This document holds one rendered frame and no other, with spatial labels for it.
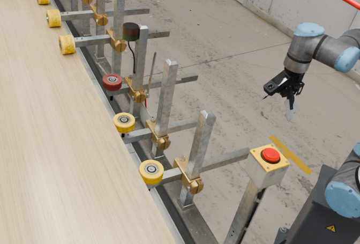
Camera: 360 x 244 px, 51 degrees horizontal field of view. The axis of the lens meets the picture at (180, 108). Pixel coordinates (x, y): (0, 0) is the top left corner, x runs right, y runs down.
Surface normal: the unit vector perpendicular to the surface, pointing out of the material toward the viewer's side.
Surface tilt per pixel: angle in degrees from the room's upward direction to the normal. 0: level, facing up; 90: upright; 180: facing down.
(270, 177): 90
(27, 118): 0
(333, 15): 90
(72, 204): 0
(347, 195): 94
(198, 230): 0
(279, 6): 90
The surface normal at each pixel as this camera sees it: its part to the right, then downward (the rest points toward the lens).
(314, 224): -0.45, 0.51
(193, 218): 0.15, -0.77
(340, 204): -0.68, 0.44
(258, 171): -0.88, 0.18
